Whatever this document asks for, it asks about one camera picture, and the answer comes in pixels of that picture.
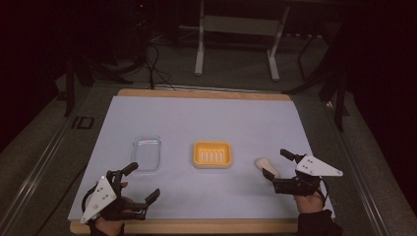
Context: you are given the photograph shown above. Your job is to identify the white metal stand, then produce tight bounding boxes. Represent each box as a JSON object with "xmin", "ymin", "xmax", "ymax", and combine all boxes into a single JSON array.
[{"xmin": 179, "ymin": 0, "xmax": 291, "ymax": 83}]

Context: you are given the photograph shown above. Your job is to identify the person's right hand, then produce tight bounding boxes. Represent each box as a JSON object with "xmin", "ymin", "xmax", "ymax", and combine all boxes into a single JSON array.
[{"xmin": 293, "ymin": 191, "xmax": 327, "ymax": 214}]

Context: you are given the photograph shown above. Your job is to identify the black stand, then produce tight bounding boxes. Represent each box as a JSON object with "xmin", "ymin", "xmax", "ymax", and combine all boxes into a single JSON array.
[
  {"xmin": 283, "ymin": 62, "xmax": 350, "ymax": 133},
  {"xmin": 63, "ymin": 57, "xmax": 96, "ymax": 118}
]

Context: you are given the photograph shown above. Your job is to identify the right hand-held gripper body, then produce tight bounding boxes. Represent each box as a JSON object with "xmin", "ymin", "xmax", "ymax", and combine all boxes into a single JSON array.
[{"xmin": 272, "ymin": 153, "xmax": 344, "ymax": 198}]

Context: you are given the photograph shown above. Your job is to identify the clear plastic container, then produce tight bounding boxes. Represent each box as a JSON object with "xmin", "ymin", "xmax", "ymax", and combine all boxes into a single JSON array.
[{"xmin": 131, "ymin": 135, "xmax": 162, "ymax": 172}]

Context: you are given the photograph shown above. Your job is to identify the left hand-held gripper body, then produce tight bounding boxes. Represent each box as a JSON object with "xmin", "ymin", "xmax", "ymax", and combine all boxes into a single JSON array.
[{"xmin": 80, "ymin": 169, "xmax": 149, "ymax": 225}]

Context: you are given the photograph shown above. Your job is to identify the person's left hand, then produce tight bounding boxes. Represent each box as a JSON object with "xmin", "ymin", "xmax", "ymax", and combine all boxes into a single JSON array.
[{"xmin": 93, "ymin": 181, "xmax": 141, "ymax": 236}]

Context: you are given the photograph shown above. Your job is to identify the metal floor rail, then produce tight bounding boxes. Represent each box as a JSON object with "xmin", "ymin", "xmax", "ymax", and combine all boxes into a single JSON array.
[
  {"xmin": 0, "ymin": 94, "xmax": 91, "ymax": 236},
  {"xmin": 324, "ymin": 101, "xmax": 391, "ymax": 236}
]

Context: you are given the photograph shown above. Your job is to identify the black floor cables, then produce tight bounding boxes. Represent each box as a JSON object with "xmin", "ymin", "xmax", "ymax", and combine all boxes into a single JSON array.
[{"xmin": 114, "ymin": 42, "xmax": 176, "ymax": 91}]

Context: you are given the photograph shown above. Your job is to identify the yellow soap dish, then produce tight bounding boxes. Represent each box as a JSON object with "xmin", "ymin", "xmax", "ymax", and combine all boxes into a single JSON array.
[{"xmin": 192, "ymin": 141, "xmax": 233, "ymax": 169}]

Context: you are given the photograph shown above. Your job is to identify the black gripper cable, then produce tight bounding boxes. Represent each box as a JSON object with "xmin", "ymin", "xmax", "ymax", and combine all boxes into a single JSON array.
[{"xmin": 318, "ymin": 178, "xmax": 329, "ymax": 209}]

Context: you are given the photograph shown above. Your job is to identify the pale grey table mat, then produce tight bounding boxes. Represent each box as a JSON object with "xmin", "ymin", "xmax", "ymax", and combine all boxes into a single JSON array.
[{"xmin": 67, "ymin": 95, "xmax": 336, "ymax": 222}]

